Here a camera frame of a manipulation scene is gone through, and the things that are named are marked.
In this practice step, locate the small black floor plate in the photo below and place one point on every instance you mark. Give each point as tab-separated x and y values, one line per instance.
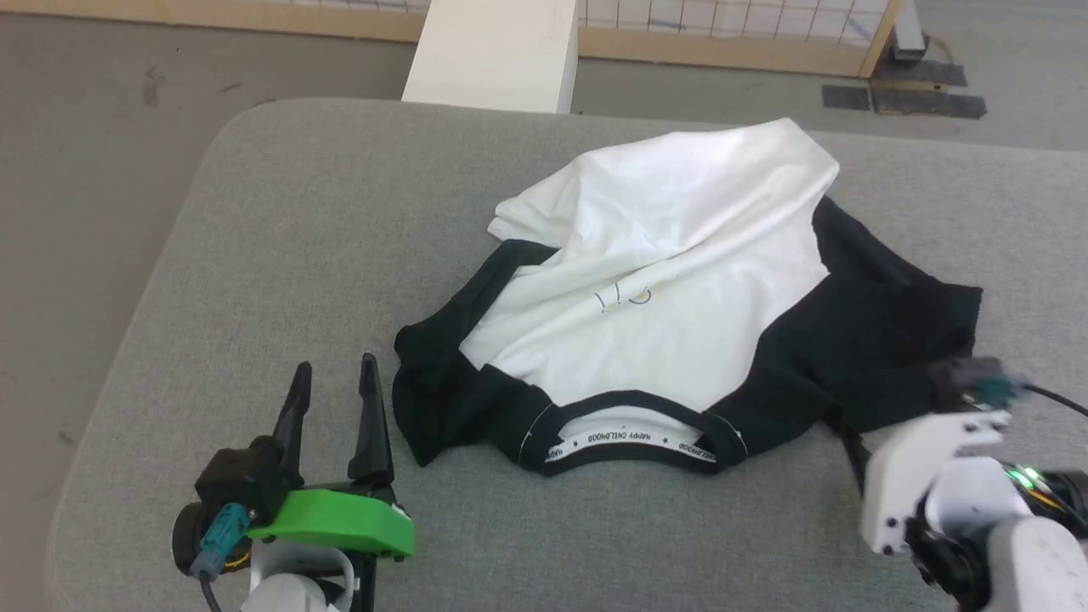
846	97

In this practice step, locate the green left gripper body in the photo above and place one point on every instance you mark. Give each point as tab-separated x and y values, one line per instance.
340	523

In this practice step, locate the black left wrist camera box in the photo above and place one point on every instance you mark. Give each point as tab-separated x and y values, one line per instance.
242	476

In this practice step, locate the grey metal partition foot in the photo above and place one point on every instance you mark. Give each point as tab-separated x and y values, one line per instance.
908	34

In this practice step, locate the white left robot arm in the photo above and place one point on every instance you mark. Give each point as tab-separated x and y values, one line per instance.
293	586

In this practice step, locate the white rectangular box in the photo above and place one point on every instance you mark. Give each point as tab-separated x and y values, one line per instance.
493	51

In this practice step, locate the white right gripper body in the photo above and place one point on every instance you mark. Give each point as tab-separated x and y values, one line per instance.
909	459

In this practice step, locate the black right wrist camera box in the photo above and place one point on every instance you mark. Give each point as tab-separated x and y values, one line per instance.
965	382

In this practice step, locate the black and white t-shirt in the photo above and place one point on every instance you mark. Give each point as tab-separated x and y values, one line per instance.
680	255

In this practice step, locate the large black floor plate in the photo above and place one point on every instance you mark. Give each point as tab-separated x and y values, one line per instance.
931	98

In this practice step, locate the lemon print partition screen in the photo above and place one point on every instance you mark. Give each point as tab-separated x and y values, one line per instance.
722	47

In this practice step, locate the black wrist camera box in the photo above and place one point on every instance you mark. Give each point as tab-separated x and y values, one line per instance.
242	476
965	382

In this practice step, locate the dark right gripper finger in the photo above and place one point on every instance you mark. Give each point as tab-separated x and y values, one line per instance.
852	455

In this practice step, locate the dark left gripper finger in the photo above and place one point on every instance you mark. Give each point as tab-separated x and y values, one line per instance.
293	416
371	425

